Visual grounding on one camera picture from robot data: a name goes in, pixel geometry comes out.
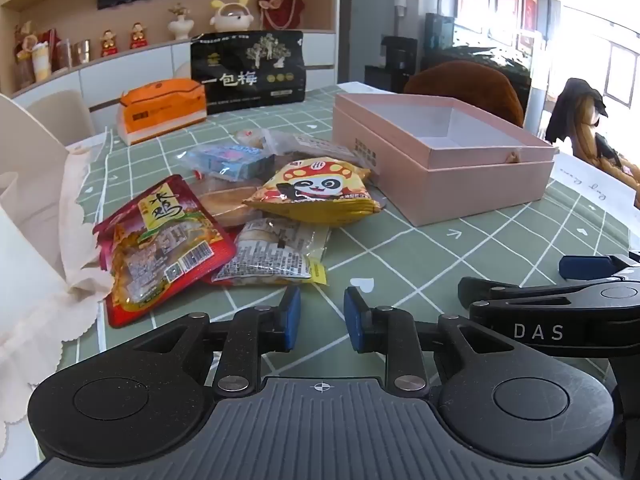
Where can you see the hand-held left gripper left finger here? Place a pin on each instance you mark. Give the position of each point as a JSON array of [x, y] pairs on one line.
[[291, 320]]

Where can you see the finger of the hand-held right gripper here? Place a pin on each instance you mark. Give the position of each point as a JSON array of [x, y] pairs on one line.
[[540, 310], [590, 266]]

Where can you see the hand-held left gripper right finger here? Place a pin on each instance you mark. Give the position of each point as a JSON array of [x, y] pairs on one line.
[[352, 322]]

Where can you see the white rice cracker packet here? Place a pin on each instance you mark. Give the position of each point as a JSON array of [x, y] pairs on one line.
[[270, 255]]

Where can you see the round bread clear packet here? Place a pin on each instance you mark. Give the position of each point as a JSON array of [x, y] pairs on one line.
[[225, 205]]

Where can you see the pink cardboard box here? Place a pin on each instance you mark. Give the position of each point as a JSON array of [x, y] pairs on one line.
[[450, 190]]

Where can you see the red chicken snack packet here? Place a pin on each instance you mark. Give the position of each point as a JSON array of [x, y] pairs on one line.
[[150, 240]]

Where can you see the blue pig snack packet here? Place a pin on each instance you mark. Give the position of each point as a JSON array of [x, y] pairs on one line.
[[230, 160]]

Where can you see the dark bar clear packet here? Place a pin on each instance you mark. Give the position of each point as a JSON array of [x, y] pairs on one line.
[[310, 145]]

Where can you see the white paper sheet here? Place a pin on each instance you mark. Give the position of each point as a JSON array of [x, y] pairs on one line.
[[595, 180], [365, 87]]

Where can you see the green checked tablecloth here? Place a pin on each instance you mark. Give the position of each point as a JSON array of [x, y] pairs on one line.
[[440, 270]]

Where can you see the tan wooden chair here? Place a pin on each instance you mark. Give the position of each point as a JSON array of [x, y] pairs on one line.
[[585, 130]]

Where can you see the black garment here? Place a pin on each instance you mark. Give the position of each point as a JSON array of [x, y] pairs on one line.
[[575, 105]]

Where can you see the brown plush chair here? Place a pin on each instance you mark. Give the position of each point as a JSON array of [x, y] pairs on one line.
[[465, 90]]

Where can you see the black standing snack bag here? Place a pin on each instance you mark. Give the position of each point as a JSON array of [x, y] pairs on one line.
[[240, 95]]

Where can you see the black framed glass tank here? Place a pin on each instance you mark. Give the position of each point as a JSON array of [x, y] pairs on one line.
[[475, 60]]

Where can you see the orange tissue pack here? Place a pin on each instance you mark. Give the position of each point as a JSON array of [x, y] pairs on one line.
[[160, 110]]

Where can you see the beige scalloped cloth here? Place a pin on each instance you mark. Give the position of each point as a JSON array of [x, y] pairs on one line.
[[35, 310]]

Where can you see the black appliance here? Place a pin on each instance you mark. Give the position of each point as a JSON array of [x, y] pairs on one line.
[[395, 60]]

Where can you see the wooden shelf cabinet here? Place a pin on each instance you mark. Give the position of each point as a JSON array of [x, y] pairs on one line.
[[150, 60]]

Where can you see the white rabbit figurine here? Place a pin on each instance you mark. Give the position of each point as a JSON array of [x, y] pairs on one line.
[[230, 17]]

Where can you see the white vase with flowers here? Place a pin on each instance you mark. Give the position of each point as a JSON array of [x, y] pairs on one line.
[[180, 25]]

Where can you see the red gold figurine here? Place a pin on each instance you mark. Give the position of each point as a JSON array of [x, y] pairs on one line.
[[109, 45], [138, 37]]

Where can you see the metallic cup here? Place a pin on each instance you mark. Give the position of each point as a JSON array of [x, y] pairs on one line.
[[81, 52]]

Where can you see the yellow drink cup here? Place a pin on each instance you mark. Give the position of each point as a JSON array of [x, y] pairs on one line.
[[41, 62]]

